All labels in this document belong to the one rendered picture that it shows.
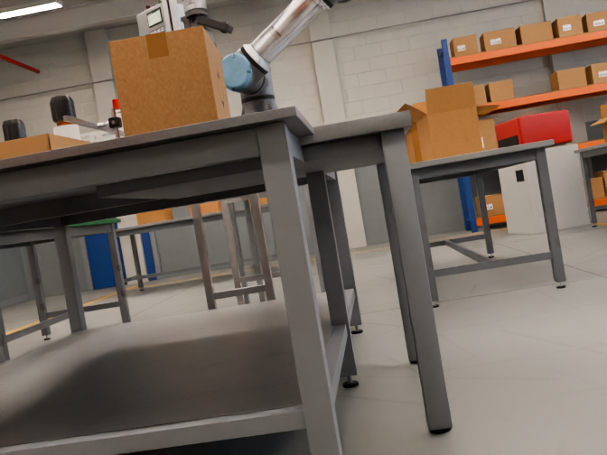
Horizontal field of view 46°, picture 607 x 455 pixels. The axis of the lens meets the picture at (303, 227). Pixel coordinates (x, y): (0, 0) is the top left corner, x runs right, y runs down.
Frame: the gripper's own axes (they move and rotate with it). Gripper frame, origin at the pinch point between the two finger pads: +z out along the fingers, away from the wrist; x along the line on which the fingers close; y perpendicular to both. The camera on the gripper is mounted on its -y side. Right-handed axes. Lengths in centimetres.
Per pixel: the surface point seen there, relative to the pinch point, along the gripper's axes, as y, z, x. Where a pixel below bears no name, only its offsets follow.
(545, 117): -116, -30, -560
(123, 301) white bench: 204, 73, -239
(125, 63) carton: -1, 9, 57
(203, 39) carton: -21, 7, 52
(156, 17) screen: 28.4, -32.6, -23.7
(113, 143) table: -13, 35, 88
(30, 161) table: 4, 36, 92
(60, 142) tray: 3, 31, 83
